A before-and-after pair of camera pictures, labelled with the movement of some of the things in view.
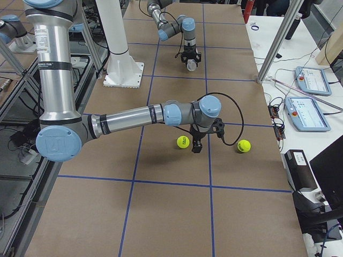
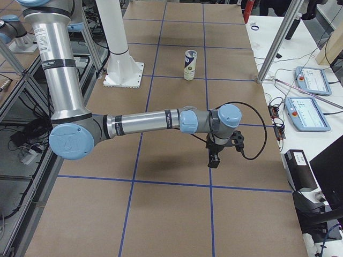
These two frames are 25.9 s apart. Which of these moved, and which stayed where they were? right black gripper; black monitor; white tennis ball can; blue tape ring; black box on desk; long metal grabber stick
Moved: white tennis ball can; right black gripper
Stayed: long metal grabber stick; black monitor; black box on desk; blue tape ring
